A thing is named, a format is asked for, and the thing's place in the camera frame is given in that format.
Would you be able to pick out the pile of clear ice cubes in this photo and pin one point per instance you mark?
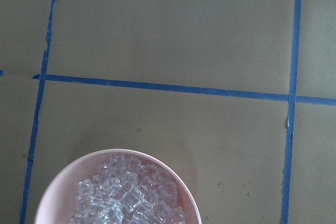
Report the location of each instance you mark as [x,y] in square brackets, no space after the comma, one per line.
[125,190]

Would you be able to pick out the pink plastic bowl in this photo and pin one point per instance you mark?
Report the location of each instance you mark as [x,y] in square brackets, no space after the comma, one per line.
[58,200]

